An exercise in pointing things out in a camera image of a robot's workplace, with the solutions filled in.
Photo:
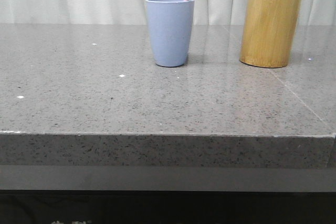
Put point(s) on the blue plastic cup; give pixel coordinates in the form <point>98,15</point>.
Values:
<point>170,26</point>

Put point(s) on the bamboo chopstick holder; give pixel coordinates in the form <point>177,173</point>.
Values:
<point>268,32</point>

